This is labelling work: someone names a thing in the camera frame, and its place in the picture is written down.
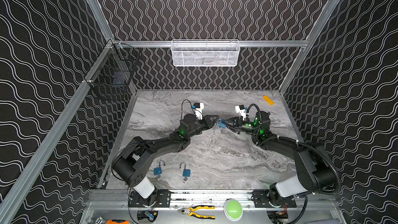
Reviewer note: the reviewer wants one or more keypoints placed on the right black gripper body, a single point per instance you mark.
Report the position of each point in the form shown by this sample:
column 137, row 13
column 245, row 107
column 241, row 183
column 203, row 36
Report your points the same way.
column 238, row 124

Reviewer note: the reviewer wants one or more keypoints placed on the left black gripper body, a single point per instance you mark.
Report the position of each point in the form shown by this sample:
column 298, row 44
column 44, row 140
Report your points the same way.
column 210, row 121

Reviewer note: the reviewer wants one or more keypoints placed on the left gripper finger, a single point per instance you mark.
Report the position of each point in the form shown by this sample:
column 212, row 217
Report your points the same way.
column 214, row 118
column 214, row 125

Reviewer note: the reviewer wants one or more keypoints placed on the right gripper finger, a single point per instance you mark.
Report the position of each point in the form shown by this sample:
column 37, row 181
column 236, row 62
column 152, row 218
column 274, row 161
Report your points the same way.
column 230, row 120
column 233, row 128

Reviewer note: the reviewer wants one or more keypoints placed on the blue padlock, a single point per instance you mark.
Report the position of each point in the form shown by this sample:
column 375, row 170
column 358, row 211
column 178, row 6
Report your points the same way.
column 221, row 124
column 185, row 172
column 158, row 169

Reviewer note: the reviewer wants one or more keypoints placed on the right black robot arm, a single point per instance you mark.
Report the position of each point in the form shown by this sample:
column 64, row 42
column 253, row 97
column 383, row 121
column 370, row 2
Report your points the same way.
column 315, row 172

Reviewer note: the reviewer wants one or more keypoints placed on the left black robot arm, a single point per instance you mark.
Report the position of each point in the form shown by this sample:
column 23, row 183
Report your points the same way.
column 134, row 161

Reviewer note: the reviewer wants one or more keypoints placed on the yellow block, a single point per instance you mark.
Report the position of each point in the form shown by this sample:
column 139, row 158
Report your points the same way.
column 268, row 100

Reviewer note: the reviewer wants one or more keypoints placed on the green round button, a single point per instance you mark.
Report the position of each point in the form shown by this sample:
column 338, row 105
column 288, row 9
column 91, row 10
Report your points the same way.
column 233, row 210

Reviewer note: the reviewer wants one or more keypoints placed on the green circuit board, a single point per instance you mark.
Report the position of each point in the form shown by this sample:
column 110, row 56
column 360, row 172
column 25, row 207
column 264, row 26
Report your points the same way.
column 147, row 216

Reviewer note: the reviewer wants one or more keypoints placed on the orange tool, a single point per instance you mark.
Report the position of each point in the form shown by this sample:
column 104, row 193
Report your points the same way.
column 117, row 221

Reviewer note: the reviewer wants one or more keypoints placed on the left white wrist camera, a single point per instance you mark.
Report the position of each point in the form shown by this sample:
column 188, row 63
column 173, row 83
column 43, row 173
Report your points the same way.
column 198, row 108

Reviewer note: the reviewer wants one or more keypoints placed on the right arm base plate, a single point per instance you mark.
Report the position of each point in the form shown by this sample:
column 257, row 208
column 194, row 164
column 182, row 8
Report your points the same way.
column 264, row 199

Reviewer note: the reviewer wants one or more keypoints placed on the white wire basket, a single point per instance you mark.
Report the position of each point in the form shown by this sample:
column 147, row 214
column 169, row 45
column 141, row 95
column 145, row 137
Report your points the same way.
column 205, row 53

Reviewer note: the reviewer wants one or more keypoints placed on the yellow handled pliers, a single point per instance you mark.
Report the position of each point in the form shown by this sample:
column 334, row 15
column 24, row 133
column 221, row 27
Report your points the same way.
column 195, row 211

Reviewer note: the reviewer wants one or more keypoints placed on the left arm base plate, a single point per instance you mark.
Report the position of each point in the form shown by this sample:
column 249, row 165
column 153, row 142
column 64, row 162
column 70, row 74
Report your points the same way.
column 159, row 198

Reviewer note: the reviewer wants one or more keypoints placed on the black wire basket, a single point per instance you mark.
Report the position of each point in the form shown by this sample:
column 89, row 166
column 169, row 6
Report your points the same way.
column 113, row 79

